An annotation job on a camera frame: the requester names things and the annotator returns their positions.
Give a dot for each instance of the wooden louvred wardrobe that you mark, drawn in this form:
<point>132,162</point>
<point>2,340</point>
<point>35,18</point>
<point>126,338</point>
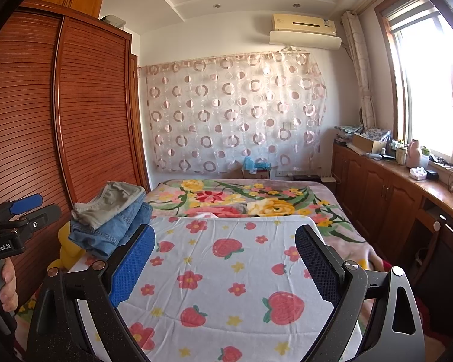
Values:
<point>60,120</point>

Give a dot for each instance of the floral blanket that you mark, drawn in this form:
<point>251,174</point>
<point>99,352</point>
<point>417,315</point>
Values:
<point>249,200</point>

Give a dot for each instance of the white air conditioner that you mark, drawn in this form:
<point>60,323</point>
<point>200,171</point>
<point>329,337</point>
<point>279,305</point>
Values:
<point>304,22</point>

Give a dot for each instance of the wooden cabinet counter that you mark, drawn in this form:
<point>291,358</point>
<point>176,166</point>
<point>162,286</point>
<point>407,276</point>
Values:
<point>377,192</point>

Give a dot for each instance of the white air deflector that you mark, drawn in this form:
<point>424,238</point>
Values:
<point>305,40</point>

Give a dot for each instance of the person's left hand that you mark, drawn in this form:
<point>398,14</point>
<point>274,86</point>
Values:
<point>10,286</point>

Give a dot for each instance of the circle-patterned sheer curtain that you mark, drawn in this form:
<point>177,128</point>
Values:
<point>234,113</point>

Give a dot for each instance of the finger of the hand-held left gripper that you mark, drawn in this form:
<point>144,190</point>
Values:
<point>45,214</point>
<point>26,203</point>

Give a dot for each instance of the blue plastic bag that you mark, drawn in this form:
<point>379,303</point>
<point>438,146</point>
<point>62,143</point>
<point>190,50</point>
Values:
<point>255,163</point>

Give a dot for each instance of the stack of books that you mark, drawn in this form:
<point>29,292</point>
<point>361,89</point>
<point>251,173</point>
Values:
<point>345,135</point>

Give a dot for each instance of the strawberry flower print bed sheet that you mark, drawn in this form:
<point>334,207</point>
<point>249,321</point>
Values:
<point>219,271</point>

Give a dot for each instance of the open brown cardboard box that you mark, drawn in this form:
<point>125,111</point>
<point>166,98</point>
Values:
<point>366,144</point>

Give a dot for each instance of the white tissue pack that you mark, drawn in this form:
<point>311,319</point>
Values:
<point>418,173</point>

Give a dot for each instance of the folded blue jeans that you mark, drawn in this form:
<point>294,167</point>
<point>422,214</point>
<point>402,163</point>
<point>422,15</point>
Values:
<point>109,233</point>

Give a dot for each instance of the grey box on wardrobe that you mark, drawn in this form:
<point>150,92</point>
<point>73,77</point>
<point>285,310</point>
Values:
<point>113,22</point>

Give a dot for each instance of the yellow plush toy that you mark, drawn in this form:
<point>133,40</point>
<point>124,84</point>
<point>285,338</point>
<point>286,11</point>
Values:
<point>70,256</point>

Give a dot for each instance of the beige patterned window curtain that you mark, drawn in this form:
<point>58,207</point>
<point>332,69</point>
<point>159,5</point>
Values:
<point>362,75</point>

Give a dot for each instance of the small black box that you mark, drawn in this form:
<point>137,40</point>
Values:
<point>432,175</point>

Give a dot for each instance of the white power strip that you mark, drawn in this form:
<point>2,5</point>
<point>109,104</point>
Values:
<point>328,179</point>

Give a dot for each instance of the black chair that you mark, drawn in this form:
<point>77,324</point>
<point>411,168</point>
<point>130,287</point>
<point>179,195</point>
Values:
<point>445,264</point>

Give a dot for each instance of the small green plant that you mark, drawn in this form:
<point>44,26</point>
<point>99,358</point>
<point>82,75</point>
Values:
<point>425,151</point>

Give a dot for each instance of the small printed cardboard box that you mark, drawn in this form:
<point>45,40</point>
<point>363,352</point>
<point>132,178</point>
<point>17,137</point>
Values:
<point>256,174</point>

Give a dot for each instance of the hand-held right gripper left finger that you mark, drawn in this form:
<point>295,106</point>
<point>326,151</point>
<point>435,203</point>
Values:
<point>134,264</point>

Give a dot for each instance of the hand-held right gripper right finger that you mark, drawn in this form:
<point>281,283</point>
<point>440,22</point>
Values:
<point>317,264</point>

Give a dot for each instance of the wooden-framed window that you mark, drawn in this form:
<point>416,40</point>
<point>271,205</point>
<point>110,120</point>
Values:
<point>430,94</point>

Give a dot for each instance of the white jar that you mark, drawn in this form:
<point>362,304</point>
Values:
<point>401,155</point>

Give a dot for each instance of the grey-green pants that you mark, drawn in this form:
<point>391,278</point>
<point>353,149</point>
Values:
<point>105,203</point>

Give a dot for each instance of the flat black device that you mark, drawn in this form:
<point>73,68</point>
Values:
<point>305,177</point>

